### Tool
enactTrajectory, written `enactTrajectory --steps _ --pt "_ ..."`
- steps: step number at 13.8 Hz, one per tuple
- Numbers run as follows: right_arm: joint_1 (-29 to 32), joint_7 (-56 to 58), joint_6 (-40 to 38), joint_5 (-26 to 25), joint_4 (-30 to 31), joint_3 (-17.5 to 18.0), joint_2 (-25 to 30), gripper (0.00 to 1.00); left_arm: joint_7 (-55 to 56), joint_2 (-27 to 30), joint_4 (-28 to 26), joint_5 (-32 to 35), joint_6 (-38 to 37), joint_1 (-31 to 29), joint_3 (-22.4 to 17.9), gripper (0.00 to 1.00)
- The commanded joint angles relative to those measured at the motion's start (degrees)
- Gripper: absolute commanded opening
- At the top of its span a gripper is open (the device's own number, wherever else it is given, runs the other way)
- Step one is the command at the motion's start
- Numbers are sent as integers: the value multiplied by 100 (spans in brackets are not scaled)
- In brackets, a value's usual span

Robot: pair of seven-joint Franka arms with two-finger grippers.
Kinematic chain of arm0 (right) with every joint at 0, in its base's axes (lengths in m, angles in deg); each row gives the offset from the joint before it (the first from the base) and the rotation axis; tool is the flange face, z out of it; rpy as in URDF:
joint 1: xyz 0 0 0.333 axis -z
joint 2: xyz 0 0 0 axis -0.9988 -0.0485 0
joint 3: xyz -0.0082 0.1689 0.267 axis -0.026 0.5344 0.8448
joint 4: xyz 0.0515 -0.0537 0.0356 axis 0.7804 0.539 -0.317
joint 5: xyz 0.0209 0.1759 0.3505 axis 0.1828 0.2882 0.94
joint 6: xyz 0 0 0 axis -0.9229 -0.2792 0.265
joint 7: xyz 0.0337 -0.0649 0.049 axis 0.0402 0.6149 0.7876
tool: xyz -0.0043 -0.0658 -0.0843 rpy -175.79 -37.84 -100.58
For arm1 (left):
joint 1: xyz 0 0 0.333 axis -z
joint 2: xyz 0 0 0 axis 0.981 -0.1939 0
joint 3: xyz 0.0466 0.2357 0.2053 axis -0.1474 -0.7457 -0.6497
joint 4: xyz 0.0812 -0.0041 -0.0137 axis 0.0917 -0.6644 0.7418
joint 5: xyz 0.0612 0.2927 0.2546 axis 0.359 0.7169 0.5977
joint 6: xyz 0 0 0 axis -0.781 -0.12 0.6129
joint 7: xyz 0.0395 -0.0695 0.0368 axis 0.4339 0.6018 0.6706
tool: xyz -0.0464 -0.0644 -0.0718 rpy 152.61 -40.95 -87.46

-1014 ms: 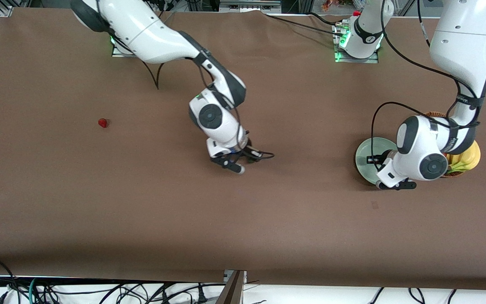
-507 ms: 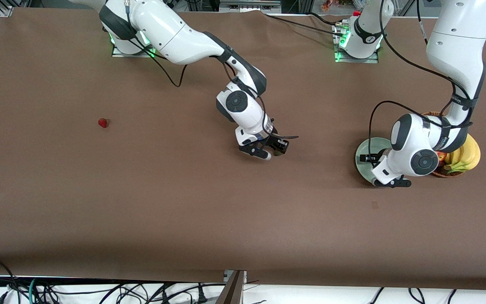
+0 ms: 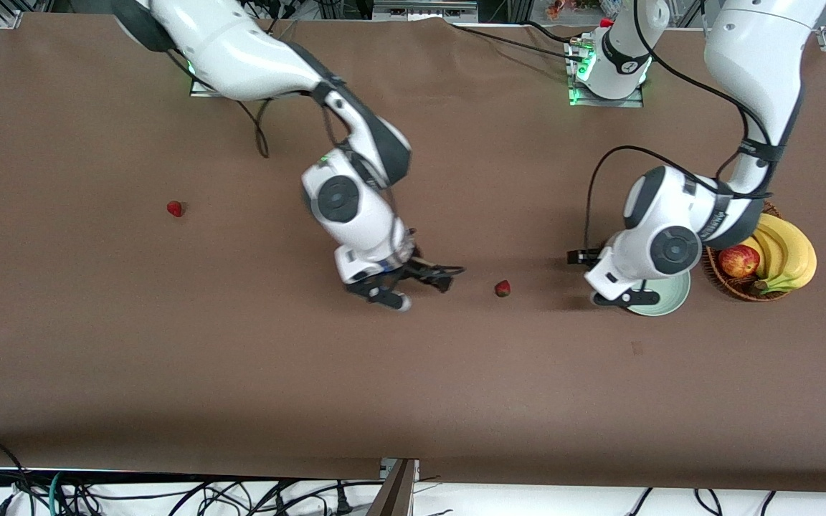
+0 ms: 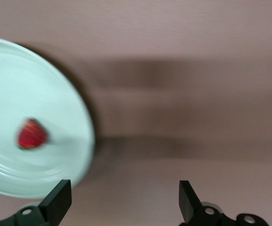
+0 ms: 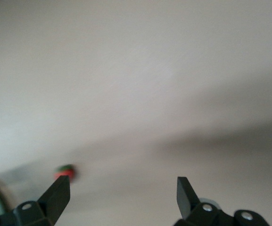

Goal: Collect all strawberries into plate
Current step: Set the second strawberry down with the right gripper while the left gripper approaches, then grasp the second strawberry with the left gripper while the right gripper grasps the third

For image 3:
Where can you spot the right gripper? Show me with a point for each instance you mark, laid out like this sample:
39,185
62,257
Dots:
419,271

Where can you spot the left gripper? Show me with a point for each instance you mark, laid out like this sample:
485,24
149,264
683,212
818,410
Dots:
573,256

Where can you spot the red strawberry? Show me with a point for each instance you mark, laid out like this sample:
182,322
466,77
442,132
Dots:
502,288
175,208

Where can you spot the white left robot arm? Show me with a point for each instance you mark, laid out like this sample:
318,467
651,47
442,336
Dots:
757,57

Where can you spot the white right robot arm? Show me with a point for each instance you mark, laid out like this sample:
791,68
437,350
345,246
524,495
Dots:
241,50

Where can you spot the pale green plate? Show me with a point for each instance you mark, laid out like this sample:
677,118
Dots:
671,295

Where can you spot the brown wicker basket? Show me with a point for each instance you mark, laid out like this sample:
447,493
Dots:
728,287

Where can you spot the red apple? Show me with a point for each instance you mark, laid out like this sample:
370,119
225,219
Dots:
738,261

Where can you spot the small yellow banana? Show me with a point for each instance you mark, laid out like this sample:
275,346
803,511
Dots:
760,255

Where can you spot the large yellow banana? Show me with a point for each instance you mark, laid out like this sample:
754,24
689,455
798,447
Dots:
801,252

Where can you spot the aluminium profile bar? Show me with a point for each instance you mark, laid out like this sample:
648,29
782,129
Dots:
399,491

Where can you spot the orange toy clutter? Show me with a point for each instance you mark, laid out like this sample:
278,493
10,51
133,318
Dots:
556,8

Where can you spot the grey metal box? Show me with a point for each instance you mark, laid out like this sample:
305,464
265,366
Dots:
424,8

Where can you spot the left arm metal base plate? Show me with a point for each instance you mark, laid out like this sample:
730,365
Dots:
632,102

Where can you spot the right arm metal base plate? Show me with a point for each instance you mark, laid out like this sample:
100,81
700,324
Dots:
198,89

